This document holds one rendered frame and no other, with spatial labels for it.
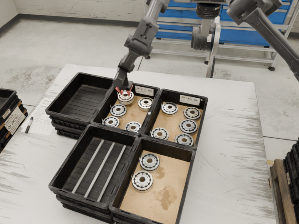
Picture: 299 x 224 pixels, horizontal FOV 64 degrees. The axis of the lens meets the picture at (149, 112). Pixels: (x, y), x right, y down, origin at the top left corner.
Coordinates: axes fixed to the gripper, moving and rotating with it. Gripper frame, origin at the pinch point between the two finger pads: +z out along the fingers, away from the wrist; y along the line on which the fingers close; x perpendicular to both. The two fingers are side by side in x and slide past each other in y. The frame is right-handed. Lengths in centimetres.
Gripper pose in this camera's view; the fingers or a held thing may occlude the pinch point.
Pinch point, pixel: (125, 94)
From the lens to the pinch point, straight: 152.7
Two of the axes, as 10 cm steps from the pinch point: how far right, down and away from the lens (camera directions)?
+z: 0.4, 6.8, 7.3
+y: 9.5, 2.0, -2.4
